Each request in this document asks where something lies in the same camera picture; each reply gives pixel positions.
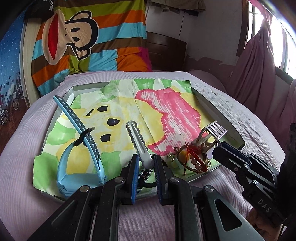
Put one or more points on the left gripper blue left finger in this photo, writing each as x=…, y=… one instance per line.
x=92, y=213

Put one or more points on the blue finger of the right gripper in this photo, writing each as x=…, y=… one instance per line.
x=233, y=158
x=244, y=176

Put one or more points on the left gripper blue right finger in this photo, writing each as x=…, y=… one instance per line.
x=200, y=213

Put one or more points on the beige rectangular hair claw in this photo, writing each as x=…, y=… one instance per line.
x=208, y=138

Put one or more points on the white scalloped hair clip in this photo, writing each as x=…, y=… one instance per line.
x=139, y=144

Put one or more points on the person's right hand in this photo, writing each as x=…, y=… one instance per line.
x=265, y=229

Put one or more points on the light blue wrist watch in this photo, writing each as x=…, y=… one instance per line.
x=80, y=163

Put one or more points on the pink ribbed bedspread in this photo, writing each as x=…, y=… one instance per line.
x=24, y=208

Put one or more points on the pink window curtain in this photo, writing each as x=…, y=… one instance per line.
x=253, y=79

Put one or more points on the grey cardboard tray box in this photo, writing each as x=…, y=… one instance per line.
x=193, y=170

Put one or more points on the pink pillow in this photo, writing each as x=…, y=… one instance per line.
x=209, y=79

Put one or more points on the colourful painted paper liner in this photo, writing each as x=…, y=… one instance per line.
x=163, y=113

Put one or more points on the dark wooden headboard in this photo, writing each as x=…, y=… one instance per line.
x=166, y=53

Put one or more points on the blue starry fabric wardrobe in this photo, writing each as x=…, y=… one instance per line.
x=13, y=105

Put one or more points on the brown hanging cloth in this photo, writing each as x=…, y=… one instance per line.
x=191, y=7

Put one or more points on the striped monkey cartoon blanket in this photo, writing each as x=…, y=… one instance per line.
x=84, y=36

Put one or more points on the black hanging tote bag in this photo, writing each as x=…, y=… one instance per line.
x=40, y=9

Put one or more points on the black hair tie yellow bead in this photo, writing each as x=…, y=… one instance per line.
x=181, y=154

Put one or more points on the window with frame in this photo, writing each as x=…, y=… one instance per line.
x=282, y=39

